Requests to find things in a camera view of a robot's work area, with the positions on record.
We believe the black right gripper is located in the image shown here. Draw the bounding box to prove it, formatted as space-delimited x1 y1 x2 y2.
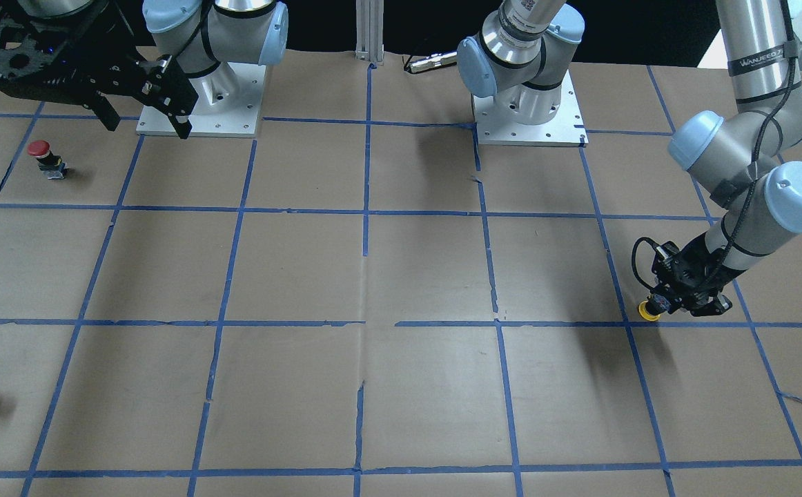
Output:
0 1 198 139

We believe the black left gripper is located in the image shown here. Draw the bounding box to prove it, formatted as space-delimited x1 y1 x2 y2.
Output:
649 238 733 317

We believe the yellow push button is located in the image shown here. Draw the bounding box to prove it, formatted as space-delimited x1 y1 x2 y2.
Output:
637 295 665 323

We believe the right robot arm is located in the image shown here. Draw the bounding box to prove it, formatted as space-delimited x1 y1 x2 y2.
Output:
0 1 288 139

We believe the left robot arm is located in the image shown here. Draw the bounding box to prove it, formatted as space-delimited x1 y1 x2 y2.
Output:
638 1 802 320

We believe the red push button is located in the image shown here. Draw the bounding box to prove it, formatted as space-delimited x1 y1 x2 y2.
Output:
26 139 67 179

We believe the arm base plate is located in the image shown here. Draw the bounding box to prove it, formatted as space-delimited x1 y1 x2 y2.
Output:
471 72 589 147
136 62 268 139

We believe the aluminium frame post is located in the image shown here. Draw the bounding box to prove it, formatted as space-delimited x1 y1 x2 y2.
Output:
355 0 384 66

